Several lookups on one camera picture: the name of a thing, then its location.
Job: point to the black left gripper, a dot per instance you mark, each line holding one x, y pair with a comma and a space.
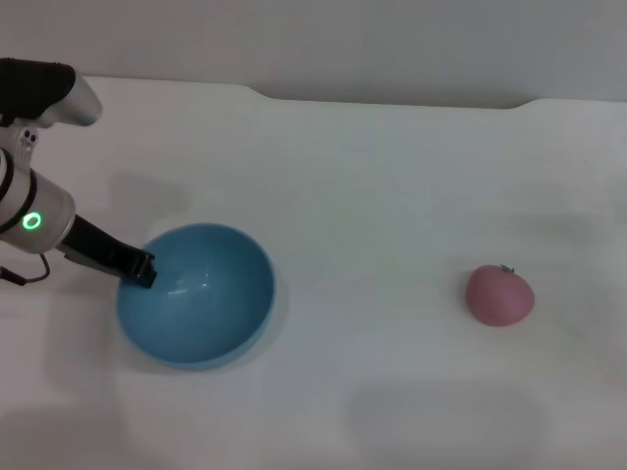
98, 247

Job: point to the blue bowl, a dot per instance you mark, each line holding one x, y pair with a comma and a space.
206, 313

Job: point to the pink peach with green leaf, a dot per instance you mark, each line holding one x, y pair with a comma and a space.
497, 298

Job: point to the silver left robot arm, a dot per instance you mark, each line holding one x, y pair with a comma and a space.
39, 205

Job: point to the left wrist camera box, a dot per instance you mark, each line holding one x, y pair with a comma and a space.
44, 90

